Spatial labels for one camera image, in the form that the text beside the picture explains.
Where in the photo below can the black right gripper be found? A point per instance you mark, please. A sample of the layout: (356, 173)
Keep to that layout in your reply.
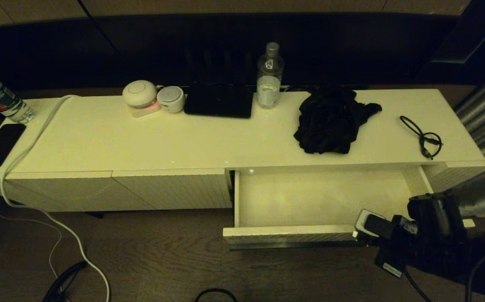
(397, 247)

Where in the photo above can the black umbrella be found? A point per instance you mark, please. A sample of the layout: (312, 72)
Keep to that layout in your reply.
(326, 121)

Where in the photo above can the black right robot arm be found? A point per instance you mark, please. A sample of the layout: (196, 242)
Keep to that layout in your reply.
(448, 239)

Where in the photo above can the white low cabinet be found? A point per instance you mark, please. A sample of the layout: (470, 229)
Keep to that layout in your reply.
(142, 137)

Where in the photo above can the clear bottle with grey cap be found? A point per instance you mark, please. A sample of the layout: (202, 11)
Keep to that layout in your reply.
(269, 87)

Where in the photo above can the black flat rectangular device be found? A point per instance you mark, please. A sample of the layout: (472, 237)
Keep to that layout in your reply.
(219, 102)

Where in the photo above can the small white round speaker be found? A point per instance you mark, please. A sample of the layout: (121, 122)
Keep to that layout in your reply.
(171, 100)

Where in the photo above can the white base with pink light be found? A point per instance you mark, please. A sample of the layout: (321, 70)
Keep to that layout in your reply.
(145, 111)

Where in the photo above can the large white dome device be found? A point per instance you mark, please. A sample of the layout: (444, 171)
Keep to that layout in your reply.
(139, 92)

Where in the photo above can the black smartphone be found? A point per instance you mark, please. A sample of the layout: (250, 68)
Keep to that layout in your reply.
(0, 144)

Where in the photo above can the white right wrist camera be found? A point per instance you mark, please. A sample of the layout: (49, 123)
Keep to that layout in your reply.
(372, 224)

